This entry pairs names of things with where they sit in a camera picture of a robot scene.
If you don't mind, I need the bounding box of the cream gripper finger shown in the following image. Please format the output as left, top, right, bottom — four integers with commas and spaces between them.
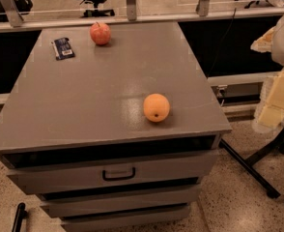
257, 69, 284, 129

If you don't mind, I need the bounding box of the orange fruit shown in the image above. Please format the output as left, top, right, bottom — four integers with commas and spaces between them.
143, 94, 170, 123

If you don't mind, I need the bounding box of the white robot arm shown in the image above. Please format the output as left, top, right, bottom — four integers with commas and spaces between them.
250, 15, 284, 129

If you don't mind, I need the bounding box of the blue rxbar blueberry wrapper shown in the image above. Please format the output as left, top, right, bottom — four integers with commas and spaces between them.
51, 38, 75, 61

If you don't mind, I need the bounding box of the black robot stand base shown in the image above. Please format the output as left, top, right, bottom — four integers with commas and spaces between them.
218, 108, 284, 212

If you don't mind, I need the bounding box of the red apple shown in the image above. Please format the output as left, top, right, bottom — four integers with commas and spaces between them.
90, 22, 111, 45

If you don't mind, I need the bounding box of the grey drawer cabinet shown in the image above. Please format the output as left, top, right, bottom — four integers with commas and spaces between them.
0, 22, 230, 232

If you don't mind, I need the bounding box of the black object on floor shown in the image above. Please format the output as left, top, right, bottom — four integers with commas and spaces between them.
12, 202, 28, 232

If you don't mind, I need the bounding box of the black cable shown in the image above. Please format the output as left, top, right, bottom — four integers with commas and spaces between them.
207, 7, 238, 79

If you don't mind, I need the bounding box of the black drawer handle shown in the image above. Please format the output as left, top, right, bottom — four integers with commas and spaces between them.
101, 167, 136, 182

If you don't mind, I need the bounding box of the metal window frame rail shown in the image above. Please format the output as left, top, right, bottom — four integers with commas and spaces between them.
0, 0, 284, 32

